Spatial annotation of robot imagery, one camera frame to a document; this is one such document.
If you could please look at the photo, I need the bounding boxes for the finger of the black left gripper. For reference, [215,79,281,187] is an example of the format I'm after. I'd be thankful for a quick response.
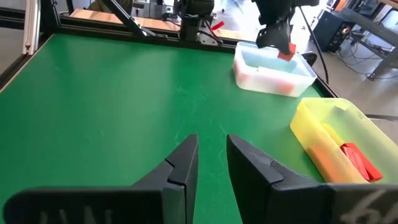
[274,39,292,57]

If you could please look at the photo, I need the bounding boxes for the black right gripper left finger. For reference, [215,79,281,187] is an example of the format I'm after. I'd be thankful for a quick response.
[2,134,200,224]

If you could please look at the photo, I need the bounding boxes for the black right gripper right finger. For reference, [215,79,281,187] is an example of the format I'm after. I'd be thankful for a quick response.
[226,134,398,224]

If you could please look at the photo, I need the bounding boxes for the red wooden block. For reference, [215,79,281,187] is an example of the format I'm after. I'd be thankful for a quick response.
[277,42,297,62]
[275,79,295,95]
[234,60,251,86]

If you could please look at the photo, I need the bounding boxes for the red rectangular block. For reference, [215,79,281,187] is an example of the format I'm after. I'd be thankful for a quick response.
[340,142,384,183]
[306,144,369,184]

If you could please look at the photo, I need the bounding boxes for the black table clamp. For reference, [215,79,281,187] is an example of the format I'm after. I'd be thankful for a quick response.
[302,52,318,68]

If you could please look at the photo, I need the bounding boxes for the white translucent plastic bin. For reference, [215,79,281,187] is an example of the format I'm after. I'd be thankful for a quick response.
[233,41,318,98]

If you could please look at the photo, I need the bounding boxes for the black computer tower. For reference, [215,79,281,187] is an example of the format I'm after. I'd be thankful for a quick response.
[312,10,353,53]

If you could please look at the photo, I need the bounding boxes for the orange box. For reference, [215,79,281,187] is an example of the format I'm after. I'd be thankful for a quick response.
[333,0,348,12]

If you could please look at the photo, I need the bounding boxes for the metal workbench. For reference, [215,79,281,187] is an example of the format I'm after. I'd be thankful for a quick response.
[337,0,398,81]

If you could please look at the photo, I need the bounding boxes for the yellow translucent plastic bin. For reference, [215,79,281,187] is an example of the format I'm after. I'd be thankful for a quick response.
[289,97,398,185]

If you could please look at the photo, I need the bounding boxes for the wooden bench top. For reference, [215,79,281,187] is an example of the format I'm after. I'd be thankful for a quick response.
[69,8,259,42]

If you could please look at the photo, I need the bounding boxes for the black hanging cable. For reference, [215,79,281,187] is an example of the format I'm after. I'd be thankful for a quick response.
[297,6,330,85]

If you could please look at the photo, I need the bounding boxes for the black floor cables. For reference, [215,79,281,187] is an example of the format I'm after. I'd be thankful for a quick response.
[336,39,384,76]

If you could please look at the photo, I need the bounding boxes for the black aluminium table frame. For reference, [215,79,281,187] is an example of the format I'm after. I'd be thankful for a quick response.
[0,0,338,98]

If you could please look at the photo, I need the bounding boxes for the silver aluminium extrusion post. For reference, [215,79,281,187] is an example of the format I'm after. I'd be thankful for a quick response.
[22,0,42,56]

